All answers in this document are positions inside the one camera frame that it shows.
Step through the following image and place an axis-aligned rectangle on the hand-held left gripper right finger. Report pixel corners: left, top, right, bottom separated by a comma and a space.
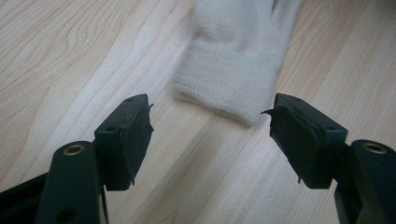
261, 92, 348, 190

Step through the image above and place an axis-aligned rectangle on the white knit glove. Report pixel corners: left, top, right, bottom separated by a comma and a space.
173, 0, 303, 127

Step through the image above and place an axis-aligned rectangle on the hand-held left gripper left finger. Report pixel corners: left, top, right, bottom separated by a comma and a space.
93, 93, 155, 192

